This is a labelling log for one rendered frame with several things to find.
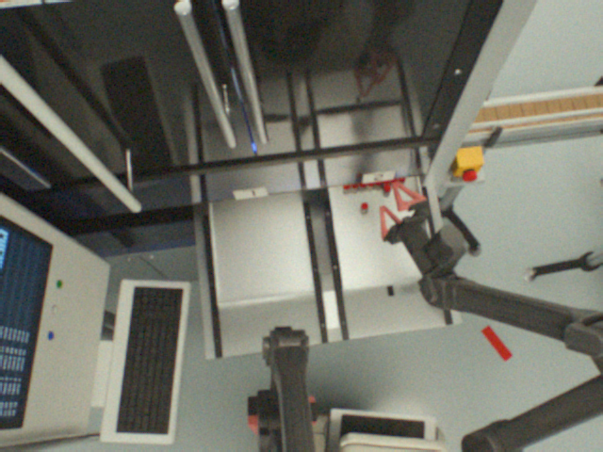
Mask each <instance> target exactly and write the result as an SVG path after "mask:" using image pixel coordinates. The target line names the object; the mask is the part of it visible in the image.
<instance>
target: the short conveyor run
mask: <svg viewBox="0 0 603 452"><path fill-rule="evenodd" d="M491 91H492V89H491V90H490V92H489V95H488V97H486V99H485V101H484V103H483V104H482V107H481V110H480V112H479V114H478V116H477V118H476V120H475V121H473V123H472V125H471V127H470V129H469V132H468V134H467V136H466V137H465V139H464V141H467V140H474V139H478V140H479V141H480V143H481V150H482V151H486V150H494V149H502V148H510V147H518V146H527V145H534V144H543V142H551V141H559V140H567V139H576V138H584V137H598V136H603V75H602V76H601V77H600V79H598V80H597V82H596V83H595V84H594V86H593V87H589V88H581V89H565V90H556V91H548V92H539V94H531V95H522V96H514V97H505V98H496V99H489V96H490V94H491Z"/></svg>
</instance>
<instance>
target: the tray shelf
mask: <svg viewBox="0 0 603 452"><path fill-rule="evenodd" d="M300 192H301V199H302V207H303V202H309V204H310V213H311V220H312V227H313V234H314V235H315V241H316V250H317V258H318V271H319V277H320V286H321V294H322V300H323V308H324V314H325V307H324V298H323V290H322V281H321V273H328V272H333V269H332V261H331V254H330V247H329V239H328V233H327V225H325V218H324V212H323V204H322V200H327V199H329V201H330V197H329V189H328V187H325V188H318V189H309V190H302V191H300ZM428 194H429V199H430V204H431V210H432V219H433V225H434V230H435V233H438V232H439V229H440V228H441V227H442V226H443V224H442V219H441V214H440V209H439V203H438V199H436V192H435V187H429V188H428ZM193 213H194V225H195V237H196V250H197V261H198V273H199V285H200V298H201V310H203V322H204V345H205V358H206V359H207V360H208V361H210V360H217V359H216V353H215V343H213V332H212V319H211V308H210V297H209V285H208V273H207V262H206V250H205V239H204V216H203V215H209V212H208V202H207V203H198V204H193ZM303 214H304V207H303ZM304 222H305V215H304ZM305 231H306V237H307V229H306V222H305ZM307 245H308V237H307ZM308 252H309V245H308ZM309 260H310V252H309ZM310 268H311V275H312V267H311V260H310ZM419 279H420V278H418V279H410V281H403V282H390V283H381V284H373V285H367V286H359V287H353V288H344V289H343V285H342V290H343V298H344V305H345V312H346V318H347V325H348V333H349V339H348V340H352V339H359V338H367V337H373V336H381V335H387V334H395V333H403V332H409V331H423V329H430V328H438V327H445V326H446V323H445V318H444V313H443V310H441V309H438V308H434V307H432V306H430V305H429V303H428V302H427V301H426V300H424V298H422V296H421V294H420V291H419V288H420V287H419V285H418V283H417V282H418V281H419ZM312 283H313V290H315V294H307V295H299V296H293V297H285V298H277V299H263V300H257V301H248V302H241V303H234V305H227V306H219V314H220V335H221V346H222V358H221V359H224V358H232V357H239V356H246V355H253V354H254V353H260V352H262V337H267V336H269V331H274V327H277V326H292V330H293V331H295V330H296V329H305V332H306V335H308V336H309V344H310V345H309V347H310V346H317V345H324V344H322V343H321V334H320V326H319V320H318V306H317V298H316V289H315V283H314V282H313V275H312ZM390 285H393V289H394V296H393V297H389V296H387V289H386V286H390ZM334 299H335V308H336V314H337V322H339V327H332V328H328V322H327V314H325V323H327V331H328V337H329V343H327V344H331V343H339V341H346V340H343V338H342V331H341V324H340V316H339V310H337V302H336V295H335V288H334Z"/></svg>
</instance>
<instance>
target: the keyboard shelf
mask: <svg viewBox="0 0 603 452"><path fill-rule="evenodd" d="M135 286H144V287H169V288H183V289H184V295H183V305H182V313H181V323H180V333H179V343H178V351H176V361H175V371H174V381H173V389H172V400H171V418H170V427H169V434H168V435H154V434H126V433H116V427H117V421H118V412H119V405H120V397H121V388H122V373H123V366H124V358H125V350H126V343H128V334H129V326H130V319H131V311H132V302H133V295H134V287H135ZM190 291H191V284H190V282H172V281H146V279H122V283H121V290H120V298H119V306H118V312H117V321H116V328H114V335H113V341H105V340H100V341H99V348H98V356H97V363H96V370H95V377H94V384H93V391H92V399H91V407H103V408H105V410H104V418H103V424H102V425H101V433H100V440H101V442H104V443H130V444H173V443H174V438H175V428H177V419H178V409H179V399H180V389H181V380H182V370H183V360H184V350H185V340H186V331H187V311H188V302H189V301H190Z"/></svg>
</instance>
